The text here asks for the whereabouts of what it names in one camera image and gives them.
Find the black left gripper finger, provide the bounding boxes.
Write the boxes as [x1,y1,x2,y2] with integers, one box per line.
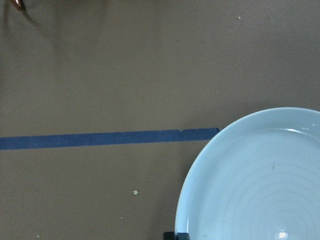
[163,231,190,240]

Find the light blue ceramic plate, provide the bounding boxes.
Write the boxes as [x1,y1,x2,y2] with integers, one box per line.
[174,107,320,240]

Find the copper wire wine rack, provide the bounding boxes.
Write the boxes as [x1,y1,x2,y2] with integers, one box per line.
[9,0,30,19]

